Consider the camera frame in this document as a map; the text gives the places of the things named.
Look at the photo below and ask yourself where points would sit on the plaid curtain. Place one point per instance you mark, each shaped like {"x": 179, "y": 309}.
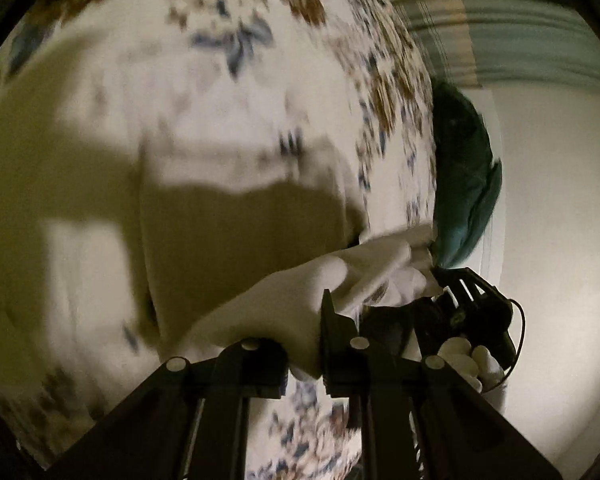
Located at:
{"x": 471, "y": 43}

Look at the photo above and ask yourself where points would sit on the white small garment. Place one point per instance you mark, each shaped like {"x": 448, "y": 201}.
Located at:
{"x": 388, "y": 271}

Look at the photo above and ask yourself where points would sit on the dark green pillow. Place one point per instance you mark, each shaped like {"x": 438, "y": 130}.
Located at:
{"x": 468, "y": 177}

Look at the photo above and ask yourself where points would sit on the white gloved hand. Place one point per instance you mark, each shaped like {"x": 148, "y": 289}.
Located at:
{"x": 475, "y": 364}

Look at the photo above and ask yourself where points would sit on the floral bed sheet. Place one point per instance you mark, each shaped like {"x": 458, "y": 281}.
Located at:
{"x": 159, "y": 158}

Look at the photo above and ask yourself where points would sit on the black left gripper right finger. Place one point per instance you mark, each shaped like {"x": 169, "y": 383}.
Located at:
{"x": 351, "y": 364}

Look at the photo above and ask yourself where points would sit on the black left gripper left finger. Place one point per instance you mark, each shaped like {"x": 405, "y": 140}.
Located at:
{"x": 254, "y": 367}

